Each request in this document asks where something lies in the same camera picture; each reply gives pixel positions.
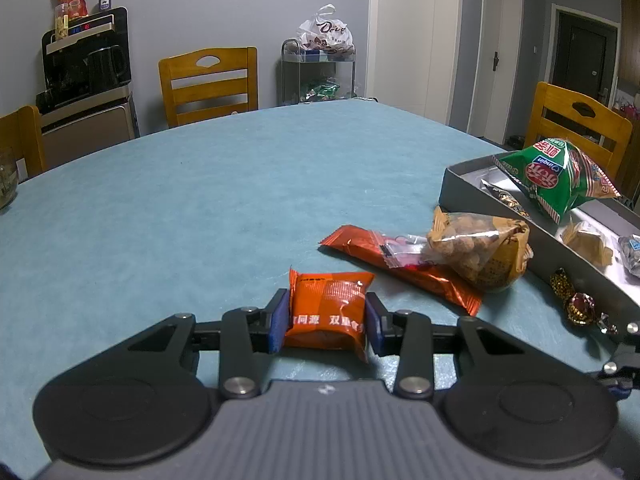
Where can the white printed plastic bag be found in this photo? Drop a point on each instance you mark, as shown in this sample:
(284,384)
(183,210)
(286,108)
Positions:
(325,32)

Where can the clear jar of yellow snacks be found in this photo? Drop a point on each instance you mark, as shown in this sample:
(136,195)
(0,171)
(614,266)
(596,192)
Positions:
(61,22)

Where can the orange square snack packet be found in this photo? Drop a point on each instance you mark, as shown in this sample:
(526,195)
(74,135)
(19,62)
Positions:
(325,310)

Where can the wooden chair with oval cutout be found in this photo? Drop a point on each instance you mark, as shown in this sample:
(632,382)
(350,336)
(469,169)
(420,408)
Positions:
(25,135)
(210,90)
(575,125)

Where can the glass bowl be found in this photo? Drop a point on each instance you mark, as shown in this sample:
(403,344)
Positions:
(7,180)

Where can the dark door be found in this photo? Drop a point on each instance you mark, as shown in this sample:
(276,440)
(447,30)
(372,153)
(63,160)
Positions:
(585,55)

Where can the small clear zip packet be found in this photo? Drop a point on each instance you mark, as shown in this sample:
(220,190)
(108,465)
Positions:
(402,250)

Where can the green snack packets pile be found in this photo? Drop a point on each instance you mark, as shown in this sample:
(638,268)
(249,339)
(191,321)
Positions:
(322,91)

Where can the black water dispenser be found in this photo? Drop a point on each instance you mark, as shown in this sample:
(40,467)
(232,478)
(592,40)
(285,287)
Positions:
(85,85)

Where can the dark snack packet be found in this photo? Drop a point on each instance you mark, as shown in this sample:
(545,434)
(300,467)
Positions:
(507,199)

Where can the green prawn cracker bag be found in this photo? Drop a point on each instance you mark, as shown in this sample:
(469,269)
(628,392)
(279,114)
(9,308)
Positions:
(545,175)

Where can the long red snack packet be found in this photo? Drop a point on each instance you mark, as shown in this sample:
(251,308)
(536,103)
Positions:
(350,242)

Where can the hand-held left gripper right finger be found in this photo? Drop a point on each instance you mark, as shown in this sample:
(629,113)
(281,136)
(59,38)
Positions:
(375,325)

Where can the metal trolley cart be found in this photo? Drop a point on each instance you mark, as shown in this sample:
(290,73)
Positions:
(317,72)

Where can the tan snack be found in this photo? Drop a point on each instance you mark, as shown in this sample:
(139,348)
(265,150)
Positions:
(587,242)

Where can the gold red foil candy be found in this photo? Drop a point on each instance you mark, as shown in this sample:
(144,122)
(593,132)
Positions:
(580,308)
(562,284)

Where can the small dark bottle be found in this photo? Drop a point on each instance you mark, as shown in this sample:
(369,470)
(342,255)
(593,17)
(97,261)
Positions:
(105,2)

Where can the triangular peanut snack bag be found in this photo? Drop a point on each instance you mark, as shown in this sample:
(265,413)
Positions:
(480,250)

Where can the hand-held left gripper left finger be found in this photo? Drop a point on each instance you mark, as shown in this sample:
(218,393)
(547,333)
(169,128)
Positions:
(277,325)

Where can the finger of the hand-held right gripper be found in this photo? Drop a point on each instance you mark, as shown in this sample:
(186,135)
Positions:
(625,357)

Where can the grey shallow box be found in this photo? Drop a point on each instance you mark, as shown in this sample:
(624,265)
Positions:
(617,300)

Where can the clear bag of dark nuts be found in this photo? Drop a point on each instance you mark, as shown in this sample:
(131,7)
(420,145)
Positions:
(632,255)

